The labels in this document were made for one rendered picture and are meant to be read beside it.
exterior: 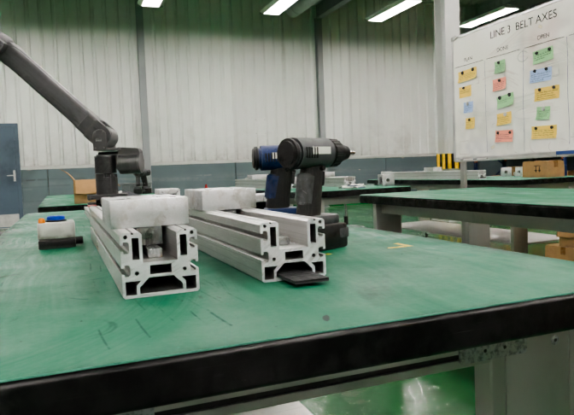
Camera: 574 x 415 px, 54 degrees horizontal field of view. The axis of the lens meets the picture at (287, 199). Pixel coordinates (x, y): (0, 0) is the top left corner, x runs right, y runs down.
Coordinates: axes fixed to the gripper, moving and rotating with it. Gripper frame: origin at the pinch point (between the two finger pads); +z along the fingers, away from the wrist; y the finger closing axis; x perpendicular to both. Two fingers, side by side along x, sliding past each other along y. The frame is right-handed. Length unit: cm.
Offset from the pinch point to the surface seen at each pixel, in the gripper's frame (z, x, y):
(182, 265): -2, -85, 3
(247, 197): -9, -53, 22
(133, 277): -1, -85, -4
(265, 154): -17, -35, 33
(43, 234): -1.4, -21.3, -15.9
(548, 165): -7, 218, 394
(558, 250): 61, 174, 355
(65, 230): -2.0, -21.3, -11.3
